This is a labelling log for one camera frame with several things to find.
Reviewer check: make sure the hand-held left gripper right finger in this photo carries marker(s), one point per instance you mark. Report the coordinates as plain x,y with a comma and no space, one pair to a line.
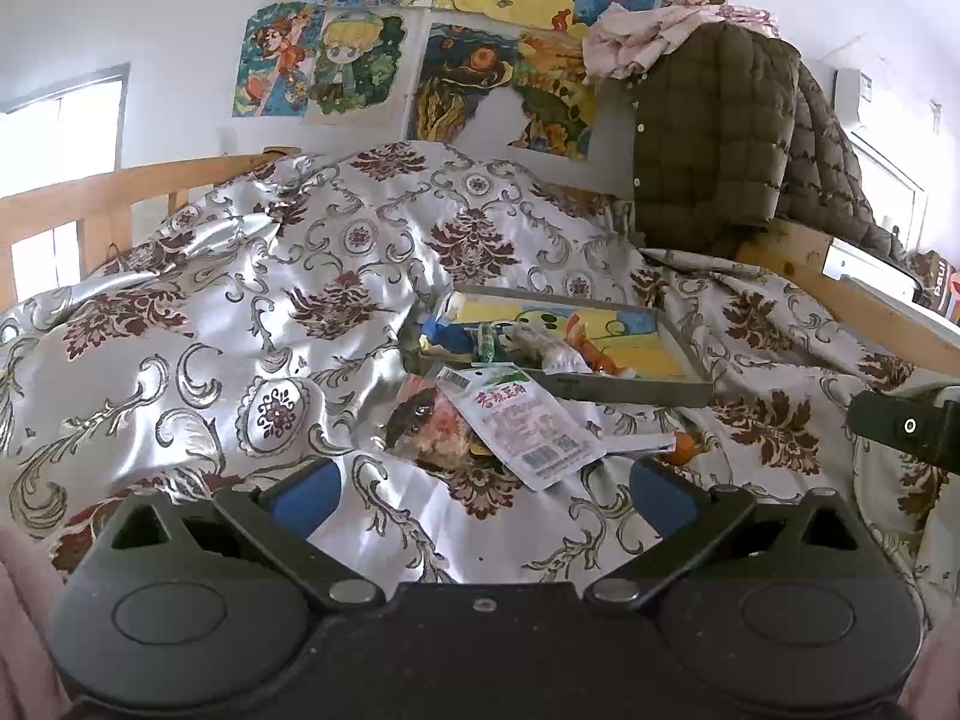
661,501

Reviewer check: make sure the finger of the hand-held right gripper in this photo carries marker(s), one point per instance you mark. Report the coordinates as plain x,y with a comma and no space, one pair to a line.
892,424

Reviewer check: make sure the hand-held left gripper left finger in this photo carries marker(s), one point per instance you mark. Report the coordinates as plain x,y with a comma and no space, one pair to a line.
307,496

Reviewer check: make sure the clear packet orange snack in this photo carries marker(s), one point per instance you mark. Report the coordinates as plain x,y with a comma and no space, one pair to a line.
681,448
596,356

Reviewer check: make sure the clear rice cracker packet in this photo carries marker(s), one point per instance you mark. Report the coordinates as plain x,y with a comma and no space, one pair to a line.
420,420

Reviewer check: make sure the white snack packet red label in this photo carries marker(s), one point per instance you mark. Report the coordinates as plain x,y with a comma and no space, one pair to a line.
517,427

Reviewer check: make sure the shallow grey box painted inside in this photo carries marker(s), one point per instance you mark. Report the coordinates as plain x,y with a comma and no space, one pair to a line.
645,334

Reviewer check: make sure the clear nut bar packet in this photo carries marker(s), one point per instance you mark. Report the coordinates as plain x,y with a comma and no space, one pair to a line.
544,351

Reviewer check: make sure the green sausage stick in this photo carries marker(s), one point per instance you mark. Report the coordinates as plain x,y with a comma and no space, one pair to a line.
486,345

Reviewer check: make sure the wooden bed side board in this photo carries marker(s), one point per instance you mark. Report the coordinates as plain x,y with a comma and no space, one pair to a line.
862,307

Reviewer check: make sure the dark printed box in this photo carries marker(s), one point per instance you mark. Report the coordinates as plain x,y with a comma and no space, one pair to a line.
937,285

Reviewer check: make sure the floral satin printed blanket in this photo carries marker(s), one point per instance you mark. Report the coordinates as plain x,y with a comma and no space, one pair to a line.
225,315

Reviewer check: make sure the pink fleece cloth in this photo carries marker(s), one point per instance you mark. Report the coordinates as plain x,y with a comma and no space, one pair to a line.
937,675
26,630

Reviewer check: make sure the olive quilted jacket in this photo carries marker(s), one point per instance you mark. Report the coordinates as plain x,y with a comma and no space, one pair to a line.
712,135

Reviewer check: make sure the window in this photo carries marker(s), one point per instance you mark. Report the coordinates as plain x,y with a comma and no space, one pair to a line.
60,135

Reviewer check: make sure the pale pink garment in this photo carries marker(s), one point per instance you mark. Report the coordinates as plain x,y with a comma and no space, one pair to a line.
637,41

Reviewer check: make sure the wooden bed guard rail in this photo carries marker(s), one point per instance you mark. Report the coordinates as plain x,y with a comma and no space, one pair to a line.
45,210

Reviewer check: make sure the blond boy wall poster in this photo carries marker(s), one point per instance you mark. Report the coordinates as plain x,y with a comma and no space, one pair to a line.
352,64

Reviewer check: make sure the girl on blue wall poster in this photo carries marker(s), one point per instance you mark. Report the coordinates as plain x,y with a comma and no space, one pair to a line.
274,60

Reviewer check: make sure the torn swirl painting wall poster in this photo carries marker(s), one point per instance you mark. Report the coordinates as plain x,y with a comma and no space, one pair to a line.
457,82

